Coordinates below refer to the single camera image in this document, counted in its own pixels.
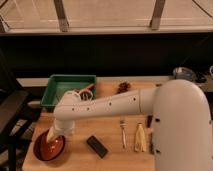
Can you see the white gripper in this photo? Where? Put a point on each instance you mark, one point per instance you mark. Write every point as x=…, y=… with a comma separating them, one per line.
x=60, y=128

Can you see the orange bowl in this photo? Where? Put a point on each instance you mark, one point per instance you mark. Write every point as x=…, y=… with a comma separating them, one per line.
x=50, y=148

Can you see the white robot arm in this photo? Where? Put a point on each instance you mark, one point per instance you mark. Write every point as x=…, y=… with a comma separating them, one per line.
x=183, y=134

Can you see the green plastic tray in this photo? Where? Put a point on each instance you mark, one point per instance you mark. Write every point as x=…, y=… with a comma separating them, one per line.
x=58, y=84

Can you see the dark chair at left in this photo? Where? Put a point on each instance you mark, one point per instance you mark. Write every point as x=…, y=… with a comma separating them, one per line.
x=15, y=114

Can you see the black rectangular remote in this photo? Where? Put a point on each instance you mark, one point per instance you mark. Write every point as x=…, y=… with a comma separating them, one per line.
x=97, y=146

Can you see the orange carrot toy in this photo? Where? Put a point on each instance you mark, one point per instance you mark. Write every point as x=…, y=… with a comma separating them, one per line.
x=90, y=86

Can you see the silver fork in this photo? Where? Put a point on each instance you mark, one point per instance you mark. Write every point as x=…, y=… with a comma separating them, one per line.
x=122, y=126

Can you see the dark red grape bunch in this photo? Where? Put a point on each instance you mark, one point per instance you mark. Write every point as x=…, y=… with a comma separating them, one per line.
x=123, y=87

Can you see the cream corn husk toy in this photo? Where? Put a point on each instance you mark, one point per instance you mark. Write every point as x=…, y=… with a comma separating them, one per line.
x=140, y=139

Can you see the grey bowl in background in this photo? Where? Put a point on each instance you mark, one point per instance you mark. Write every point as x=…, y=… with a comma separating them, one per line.
x=184, y=73

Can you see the black handled knife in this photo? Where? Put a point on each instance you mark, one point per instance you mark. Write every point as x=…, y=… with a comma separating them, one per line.
x=149, y=121

